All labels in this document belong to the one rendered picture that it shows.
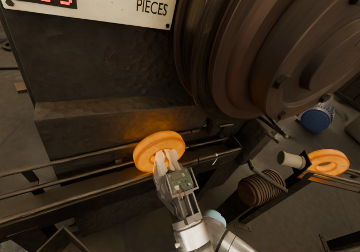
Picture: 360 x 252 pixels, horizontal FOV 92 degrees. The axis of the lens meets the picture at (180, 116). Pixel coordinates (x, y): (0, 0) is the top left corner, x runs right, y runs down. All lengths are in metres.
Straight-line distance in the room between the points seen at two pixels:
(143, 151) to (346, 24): 0.45
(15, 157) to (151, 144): 1.19
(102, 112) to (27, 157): 1.12
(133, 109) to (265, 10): 0.33
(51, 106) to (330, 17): 0.50
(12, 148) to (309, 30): 1.60
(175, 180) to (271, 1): 0.37
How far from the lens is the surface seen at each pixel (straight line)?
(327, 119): 2.60
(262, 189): 0.92
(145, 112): 0.46
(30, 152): 1.54
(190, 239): 0.45
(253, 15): 0.29
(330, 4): 0.29
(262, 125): 0.74
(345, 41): 0.36
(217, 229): 0.60
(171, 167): 0.50
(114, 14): 0.37
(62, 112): 0.45
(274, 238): 1.54
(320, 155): 0.91
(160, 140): 0.47
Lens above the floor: 1.17
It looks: 41 degrees down
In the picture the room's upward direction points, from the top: 19 degrees clockwise
